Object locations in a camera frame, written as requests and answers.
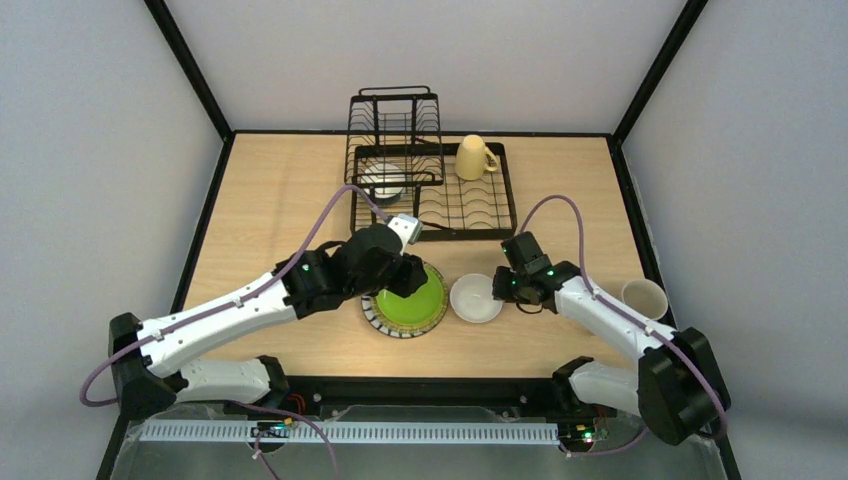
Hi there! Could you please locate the plain white bowl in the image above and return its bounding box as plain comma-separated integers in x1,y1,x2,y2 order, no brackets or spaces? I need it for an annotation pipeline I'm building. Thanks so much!
449,273,504,324

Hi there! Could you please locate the teal patterned white bowl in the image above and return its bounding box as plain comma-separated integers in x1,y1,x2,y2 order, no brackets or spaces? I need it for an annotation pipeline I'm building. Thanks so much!
359,163,406,206

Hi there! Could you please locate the yellow mug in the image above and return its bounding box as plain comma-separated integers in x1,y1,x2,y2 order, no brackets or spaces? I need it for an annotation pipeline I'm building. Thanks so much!
454,135,500,181

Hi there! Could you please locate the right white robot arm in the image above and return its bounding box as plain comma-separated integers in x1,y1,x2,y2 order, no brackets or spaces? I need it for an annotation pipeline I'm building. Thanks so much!
492,232,730,445

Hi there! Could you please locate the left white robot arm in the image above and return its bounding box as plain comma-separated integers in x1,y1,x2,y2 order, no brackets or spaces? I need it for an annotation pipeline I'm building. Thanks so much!
110,215,427,420

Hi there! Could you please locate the blue striped white plate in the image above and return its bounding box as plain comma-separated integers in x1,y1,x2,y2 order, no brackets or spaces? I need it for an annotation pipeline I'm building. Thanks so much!
360,281,449,339

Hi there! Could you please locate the green plate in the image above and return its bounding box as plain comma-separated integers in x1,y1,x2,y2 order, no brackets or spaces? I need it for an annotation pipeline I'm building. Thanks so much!
374,262,447,328

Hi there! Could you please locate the beige mug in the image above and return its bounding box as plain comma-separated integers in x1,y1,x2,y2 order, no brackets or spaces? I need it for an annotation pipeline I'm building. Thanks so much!
620,279,669,320

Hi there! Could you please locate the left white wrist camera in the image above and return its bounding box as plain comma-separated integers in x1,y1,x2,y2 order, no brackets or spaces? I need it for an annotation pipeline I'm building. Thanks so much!
387,214,423,248

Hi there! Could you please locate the black wire dish rack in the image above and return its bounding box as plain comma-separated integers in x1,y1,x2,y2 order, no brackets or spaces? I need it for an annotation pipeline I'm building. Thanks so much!
344,85,517,241

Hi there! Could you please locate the white slotted cable duct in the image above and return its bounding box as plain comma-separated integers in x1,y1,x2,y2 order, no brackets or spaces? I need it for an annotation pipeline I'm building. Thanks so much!
138,420,559,446

